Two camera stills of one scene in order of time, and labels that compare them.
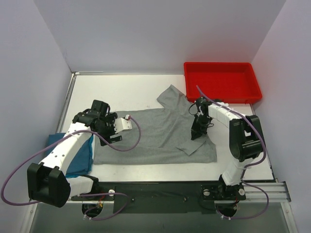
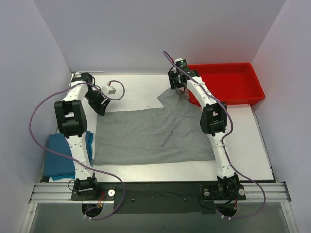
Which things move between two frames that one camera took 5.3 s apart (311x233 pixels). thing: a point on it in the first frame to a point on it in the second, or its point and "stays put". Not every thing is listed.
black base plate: [192, 197] stays put
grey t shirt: [160, 135] stays put
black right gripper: [199, 124] to [173, 80]
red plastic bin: [232, 82] stays put
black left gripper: [108, 131] to [102, 102]
